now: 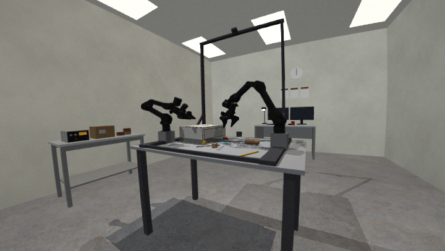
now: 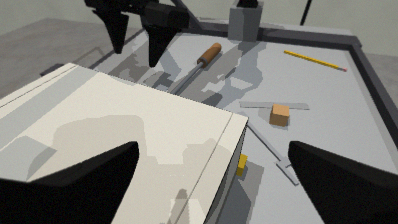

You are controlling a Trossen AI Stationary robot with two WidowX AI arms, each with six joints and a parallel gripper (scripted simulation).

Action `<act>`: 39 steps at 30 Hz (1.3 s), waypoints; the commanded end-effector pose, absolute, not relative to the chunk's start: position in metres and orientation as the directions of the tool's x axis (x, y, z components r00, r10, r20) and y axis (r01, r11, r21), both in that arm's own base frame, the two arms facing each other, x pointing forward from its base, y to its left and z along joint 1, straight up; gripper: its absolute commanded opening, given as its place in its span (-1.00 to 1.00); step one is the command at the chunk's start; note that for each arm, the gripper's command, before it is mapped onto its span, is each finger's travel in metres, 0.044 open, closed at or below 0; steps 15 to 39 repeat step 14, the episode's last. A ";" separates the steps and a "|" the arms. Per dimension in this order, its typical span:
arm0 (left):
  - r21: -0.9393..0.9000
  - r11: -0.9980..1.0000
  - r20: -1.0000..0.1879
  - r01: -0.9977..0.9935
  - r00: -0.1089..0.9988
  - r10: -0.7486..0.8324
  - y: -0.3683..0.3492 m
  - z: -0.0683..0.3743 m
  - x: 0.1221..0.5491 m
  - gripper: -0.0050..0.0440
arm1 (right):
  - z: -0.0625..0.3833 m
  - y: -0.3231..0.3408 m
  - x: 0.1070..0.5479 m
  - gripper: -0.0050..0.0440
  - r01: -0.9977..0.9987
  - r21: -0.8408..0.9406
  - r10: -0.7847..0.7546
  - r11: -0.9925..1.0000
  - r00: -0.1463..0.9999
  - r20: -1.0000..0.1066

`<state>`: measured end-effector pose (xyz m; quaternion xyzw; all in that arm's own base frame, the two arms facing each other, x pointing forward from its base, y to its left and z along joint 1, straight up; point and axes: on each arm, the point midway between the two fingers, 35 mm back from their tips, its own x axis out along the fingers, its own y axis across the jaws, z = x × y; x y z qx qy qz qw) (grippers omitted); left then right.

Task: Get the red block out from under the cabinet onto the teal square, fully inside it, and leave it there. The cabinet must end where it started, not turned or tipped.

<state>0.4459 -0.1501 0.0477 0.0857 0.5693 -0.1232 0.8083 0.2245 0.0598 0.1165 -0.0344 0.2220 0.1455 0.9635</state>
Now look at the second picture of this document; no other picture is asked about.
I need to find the black metal frame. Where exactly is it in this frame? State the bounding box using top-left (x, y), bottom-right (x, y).
top-left (140, 0), bottom-right (204, 29)

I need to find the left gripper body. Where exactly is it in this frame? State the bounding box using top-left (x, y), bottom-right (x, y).
top-left (104, 0), bottom-right (190, 29)

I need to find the small yellow cube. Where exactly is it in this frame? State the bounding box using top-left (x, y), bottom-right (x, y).
top-left (236, 154), bottom-right (248, 176)

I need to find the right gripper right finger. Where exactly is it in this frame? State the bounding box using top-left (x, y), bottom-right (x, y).
top-left (288, 141), bottom-right (398, 224)

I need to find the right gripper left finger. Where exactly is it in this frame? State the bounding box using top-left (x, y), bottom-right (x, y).
top-left (0, 141), bottom-right (139, 224)

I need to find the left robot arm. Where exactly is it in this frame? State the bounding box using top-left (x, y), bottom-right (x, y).
top-left (84, 0), bottom-right (258, 11)

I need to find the tan block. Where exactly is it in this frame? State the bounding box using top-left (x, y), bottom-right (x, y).
top-left (269, 104), bottom-right (289, 127)

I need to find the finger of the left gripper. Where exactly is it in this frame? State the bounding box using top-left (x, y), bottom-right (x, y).
top-left (92, 10), bottom-right (129, 54)
top-left (143, 24), bottom-right (182, 68)

